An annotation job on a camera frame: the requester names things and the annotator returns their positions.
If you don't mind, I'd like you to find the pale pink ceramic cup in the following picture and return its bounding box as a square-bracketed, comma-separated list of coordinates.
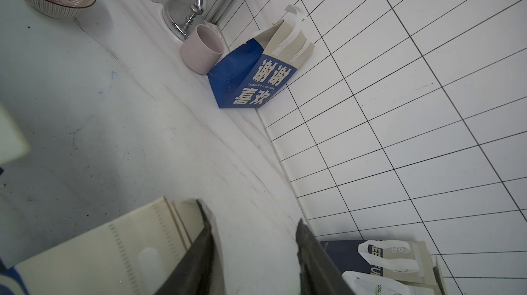
[180, 25, 225, 75]

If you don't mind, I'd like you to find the metal wire rack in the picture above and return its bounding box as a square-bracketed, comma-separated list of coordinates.
[161, 0, 235, 41]

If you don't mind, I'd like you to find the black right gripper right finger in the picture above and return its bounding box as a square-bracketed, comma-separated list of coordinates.
[295, 220, 354, 295]

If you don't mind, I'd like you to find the large blue beige cheerful bag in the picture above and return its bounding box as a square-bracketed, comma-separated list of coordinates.
[1, 197, 226, 294]

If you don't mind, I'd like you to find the green white bag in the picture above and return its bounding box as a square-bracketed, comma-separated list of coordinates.
[342, 271, 435, 295]

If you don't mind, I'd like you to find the navy beige small bag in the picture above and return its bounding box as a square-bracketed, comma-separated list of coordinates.
[321, 240, 447, 295]

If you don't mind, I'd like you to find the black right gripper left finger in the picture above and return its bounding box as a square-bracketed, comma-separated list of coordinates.
[155, 200, 215, 295]

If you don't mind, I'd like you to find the blue beige bag at back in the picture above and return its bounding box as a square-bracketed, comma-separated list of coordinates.
[207, 4, 315, 108]

